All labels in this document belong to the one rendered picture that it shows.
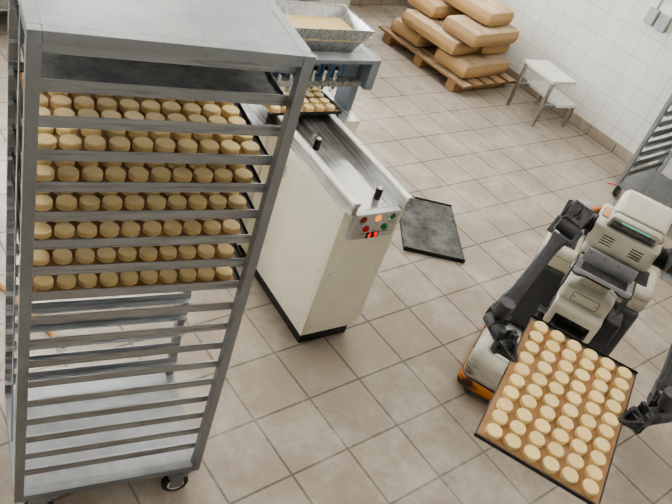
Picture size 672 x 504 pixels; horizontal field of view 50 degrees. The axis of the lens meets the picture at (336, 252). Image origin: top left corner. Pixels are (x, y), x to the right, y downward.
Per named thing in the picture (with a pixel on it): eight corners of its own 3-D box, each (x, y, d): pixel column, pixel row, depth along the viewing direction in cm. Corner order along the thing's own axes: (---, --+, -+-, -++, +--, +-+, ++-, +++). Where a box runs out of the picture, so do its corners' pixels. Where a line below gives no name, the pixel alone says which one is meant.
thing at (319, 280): (236, 256, 395) (273, 113, 342) (290, 248, 414) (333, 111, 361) (295, 348, 354) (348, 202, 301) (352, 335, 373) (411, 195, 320)
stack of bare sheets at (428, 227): (395, 195, 491) (396, 192, 490) (450, 208, 499) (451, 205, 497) (403, 250, 444) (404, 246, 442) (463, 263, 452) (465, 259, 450)
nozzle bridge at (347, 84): (207, 89, 354) (220, 23, 334) (330, 88, 394) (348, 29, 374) (235, 125, 334) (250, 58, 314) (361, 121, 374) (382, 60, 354)
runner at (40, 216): (262, 212, 207) (264, 203, 206) (265, 218, 206) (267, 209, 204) (19, 215, 178) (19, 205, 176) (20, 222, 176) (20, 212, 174)
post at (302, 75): (197, 463, 276) (312, 51, 175) (199, 470, 274) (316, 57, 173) (189, 464, 274) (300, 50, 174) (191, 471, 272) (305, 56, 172)
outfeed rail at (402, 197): (220, 9, 437) (222, -2, 433) (225, 9, 438) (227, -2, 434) (404, 210, 319) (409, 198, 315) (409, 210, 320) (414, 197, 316)
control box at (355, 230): (344, 236, 316) (353, 211, 307) (387, 230, 329) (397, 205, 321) (348, 241, 313) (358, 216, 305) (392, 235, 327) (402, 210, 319)
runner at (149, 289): (243, 281, 223) (245, 274, 222) (246, 287, 221) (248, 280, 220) (17, 294, 194) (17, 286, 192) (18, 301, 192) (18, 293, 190)
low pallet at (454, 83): (375, 36, 715) (378, 25, 708) (429, 33, 765) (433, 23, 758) (459, 97, 654) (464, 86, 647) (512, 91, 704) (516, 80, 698)
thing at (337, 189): (175, 6, 421) (176, -6, 417) (180, 6, 422) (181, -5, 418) (350, 217, 303) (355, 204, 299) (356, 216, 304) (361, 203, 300)
